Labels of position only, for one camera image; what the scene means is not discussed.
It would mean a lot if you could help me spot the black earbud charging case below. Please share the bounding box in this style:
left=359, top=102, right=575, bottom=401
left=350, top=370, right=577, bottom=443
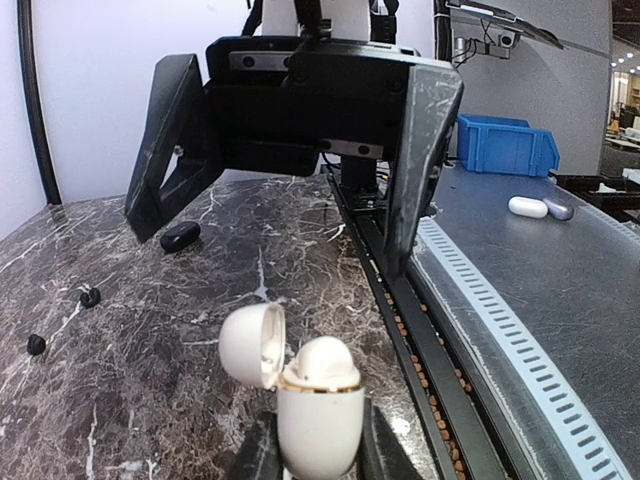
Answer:
left=160, top=221, right=201, bottom=254

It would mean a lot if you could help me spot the small black earbud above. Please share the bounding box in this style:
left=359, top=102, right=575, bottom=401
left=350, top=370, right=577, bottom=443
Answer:
left=26, top=334, right=46, bottom=356
left=79, top=287, right=102, bottom=309

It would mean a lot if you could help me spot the white wireless earbud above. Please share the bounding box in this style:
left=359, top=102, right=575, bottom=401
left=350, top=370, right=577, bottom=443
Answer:
left=289, top=336, right=361, bottom=392

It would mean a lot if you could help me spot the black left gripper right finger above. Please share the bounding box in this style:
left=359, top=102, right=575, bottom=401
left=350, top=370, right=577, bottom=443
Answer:
left=357, top=399, right=422, bottom=480

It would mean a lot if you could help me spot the white case outside table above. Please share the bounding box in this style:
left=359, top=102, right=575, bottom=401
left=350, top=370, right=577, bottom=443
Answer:
left=508, top=196, right=549, bottom=219

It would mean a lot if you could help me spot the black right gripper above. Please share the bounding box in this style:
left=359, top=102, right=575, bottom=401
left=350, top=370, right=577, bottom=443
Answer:
left=125, top=36, right=464, bottom=279

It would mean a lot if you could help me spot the grey case outside table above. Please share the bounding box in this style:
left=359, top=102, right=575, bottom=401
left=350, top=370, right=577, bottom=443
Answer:
left=542, top=197, right=575, bottom=221

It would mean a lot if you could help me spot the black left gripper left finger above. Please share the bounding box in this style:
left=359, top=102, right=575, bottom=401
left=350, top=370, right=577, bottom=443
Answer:
left=232, top=412, right=283, bottom=480

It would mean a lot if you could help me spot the black front table rail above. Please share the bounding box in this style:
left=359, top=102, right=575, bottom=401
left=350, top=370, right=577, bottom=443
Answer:
left=322, top=166, right=534, bottom=479

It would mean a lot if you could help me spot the white earbud charging case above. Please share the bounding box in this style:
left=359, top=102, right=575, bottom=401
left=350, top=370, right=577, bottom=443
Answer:
left=218, top=303, right=365, bottom=479

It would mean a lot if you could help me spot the white slotted cable duct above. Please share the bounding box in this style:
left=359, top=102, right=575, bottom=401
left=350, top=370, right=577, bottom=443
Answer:
left=418, top=218, right=631, bottom=479

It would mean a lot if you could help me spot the blue plastic storage bin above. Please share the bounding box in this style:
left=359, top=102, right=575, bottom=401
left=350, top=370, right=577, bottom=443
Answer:
left=457, top=114, right=560, bottom=178

